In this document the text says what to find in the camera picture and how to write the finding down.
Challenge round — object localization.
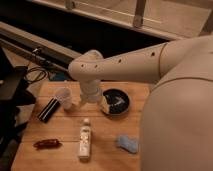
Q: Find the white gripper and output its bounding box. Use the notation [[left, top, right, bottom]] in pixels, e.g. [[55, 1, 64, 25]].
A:
[[80, 80, 110, 113]]

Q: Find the white bottle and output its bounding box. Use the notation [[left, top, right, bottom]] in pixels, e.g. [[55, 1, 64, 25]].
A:
[[78, 118, 92, 160]]

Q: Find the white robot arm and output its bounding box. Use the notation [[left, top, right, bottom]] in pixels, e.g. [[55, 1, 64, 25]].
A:
[[68, 35, 213, 171]]

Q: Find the black ceramic bowl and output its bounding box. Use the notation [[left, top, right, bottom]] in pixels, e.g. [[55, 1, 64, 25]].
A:
[[103, 89, 130, 115]]

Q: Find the clear plastic cup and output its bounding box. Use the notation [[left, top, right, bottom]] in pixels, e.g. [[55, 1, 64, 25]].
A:
[[55, 87, 72, 110]]

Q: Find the blue sponge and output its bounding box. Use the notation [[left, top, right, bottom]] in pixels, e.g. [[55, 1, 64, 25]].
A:
[[116, 135, 138, 154]]

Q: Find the black rectangular box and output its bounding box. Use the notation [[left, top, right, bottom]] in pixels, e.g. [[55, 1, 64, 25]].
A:
[[38, 98, 60, 123]]

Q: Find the red chili pepper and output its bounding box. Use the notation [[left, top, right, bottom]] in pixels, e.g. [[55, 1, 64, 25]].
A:
[[33, 139, 61, 149]]

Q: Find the black equipment on left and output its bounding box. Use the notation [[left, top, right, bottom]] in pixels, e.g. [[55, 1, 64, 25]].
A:
[[0, 48, 36, 158]]

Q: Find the black cable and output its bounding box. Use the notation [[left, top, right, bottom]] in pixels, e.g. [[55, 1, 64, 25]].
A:
[[23, 46, 54, 85]]

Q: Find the metal rail beam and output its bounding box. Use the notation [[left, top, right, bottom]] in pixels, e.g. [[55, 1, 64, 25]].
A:
[[0, 21, 80, 69]]

